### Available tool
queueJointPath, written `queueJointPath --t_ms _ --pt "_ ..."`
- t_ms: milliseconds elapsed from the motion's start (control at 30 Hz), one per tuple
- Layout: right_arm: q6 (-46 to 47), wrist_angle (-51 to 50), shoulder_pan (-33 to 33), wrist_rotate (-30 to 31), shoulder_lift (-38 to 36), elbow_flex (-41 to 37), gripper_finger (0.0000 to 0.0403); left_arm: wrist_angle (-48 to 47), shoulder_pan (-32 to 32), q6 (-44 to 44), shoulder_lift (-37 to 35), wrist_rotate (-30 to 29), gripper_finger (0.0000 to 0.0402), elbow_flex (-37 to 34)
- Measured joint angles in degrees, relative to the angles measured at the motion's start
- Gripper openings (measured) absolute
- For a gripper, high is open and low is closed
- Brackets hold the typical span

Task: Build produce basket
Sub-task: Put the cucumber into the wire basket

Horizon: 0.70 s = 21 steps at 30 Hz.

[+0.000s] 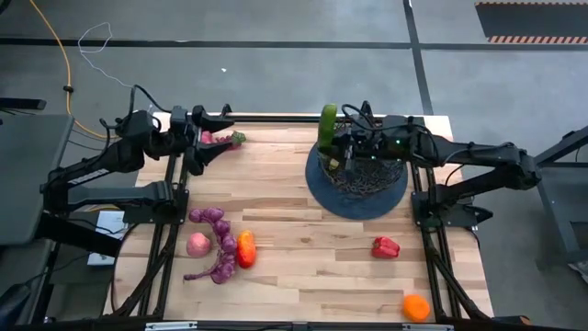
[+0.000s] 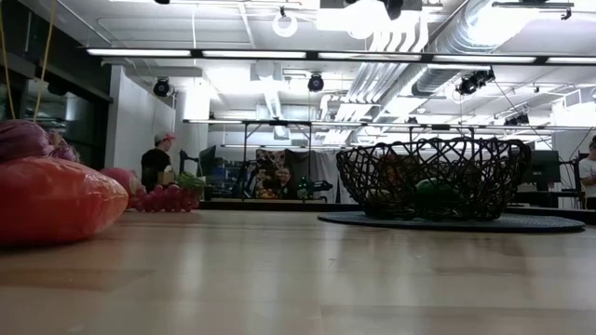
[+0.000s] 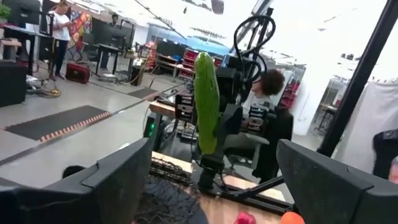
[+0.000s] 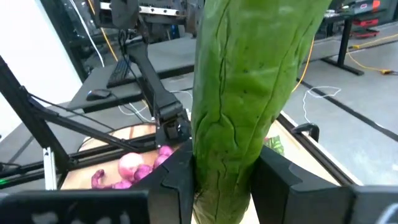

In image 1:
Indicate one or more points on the red grape bunch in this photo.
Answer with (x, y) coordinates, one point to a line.
(225, 139)

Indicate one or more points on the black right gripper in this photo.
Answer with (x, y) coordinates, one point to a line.
(367, 142)

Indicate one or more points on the orange fruit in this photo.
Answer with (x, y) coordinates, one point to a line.
(416, 308)

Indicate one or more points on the green cucumber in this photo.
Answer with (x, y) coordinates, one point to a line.
(327, 126)

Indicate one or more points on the orange red mango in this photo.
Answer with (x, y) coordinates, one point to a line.
(246, 250)

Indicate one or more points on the pink round apple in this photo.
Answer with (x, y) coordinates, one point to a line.
(198, 245)

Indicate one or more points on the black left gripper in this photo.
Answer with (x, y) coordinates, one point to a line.
(190, 142)

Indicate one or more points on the black metal stand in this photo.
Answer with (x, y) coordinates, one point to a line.
(551, 151)

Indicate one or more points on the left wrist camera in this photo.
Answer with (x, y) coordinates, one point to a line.
(179, 120)

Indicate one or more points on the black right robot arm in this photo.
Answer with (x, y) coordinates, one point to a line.
(482, 156)

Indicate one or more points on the silver metal bracket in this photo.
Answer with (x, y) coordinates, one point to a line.
(427, 327)
(170, 326)

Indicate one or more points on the dark grey desk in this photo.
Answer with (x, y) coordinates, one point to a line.
(27, 174)

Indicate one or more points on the black flat bar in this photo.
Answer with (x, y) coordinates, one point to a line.
(23, 103)

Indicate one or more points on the dark blue round mat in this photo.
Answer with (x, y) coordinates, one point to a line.
(349, 207)

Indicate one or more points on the red bell pepper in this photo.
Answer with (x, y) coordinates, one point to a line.
(386, 248)

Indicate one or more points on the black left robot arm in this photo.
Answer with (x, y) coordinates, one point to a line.
(119, 195)

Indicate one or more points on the black aluminium table frame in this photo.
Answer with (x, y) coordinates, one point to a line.
(275, 119)

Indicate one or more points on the person's shoe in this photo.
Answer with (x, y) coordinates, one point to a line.
(584, 272)

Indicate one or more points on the black hazard striped mat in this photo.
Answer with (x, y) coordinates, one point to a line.
(528, 20)

